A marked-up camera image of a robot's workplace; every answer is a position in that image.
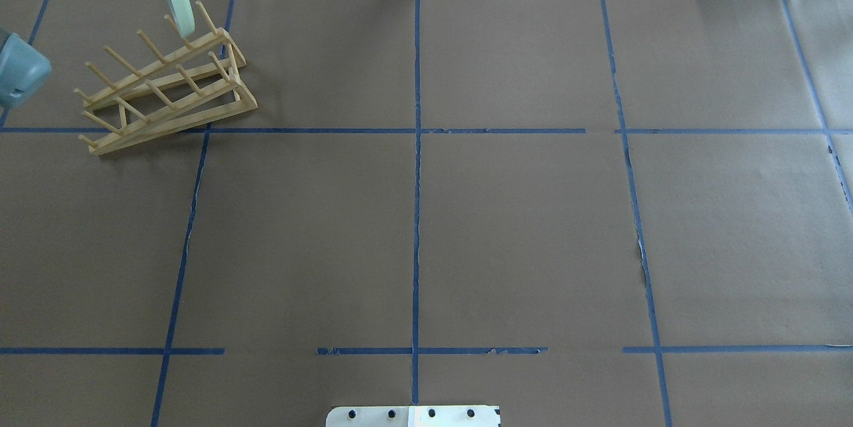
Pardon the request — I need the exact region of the white camera pillar base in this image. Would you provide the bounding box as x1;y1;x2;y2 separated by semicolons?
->
325;405;502;426

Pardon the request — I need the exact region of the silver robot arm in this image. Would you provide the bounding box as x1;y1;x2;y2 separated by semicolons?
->
1;29;52;109

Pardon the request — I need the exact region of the wooden dish rack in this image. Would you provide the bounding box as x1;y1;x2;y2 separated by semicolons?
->
74;0;259;156

